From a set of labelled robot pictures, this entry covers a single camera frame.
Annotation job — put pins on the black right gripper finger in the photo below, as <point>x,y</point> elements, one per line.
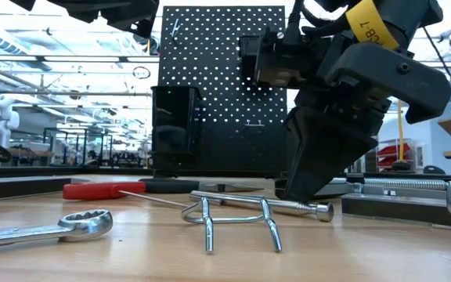
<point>319,156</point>

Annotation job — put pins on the silver metal rod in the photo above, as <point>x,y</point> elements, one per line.
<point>288,207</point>

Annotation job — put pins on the black C-clamp with silver screw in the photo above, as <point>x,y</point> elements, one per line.
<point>405,183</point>

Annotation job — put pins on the small dark grey block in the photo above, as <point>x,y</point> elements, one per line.
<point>397,209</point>

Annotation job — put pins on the silver combination wrench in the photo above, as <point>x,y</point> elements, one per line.
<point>33,233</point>

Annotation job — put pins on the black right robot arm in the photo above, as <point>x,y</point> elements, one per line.
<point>397,19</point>

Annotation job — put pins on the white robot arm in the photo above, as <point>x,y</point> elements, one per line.
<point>0,117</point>

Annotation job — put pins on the silver J-shaped peg hook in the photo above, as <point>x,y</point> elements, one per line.
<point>175,28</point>

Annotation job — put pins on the red storage bins shelf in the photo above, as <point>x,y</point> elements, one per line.
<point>394,150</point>

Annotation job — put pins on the black round puck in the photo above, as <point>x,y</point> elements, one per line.
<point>401,166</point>

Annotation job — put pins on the black perforated pegboard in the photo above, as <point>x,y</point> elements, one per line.
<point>225,137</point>

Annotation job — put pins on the black chair back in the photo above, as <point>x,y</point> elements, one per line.
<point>434,170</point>

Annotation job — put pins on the tall narrow black bin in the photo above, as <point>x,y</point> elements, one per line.
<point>174,129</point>

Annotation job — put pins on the small silver bracket hook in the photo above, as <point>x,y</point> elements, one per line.
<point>255,125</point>

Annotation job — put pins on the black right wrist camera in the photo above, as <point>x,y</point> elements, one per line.
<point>272,58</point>

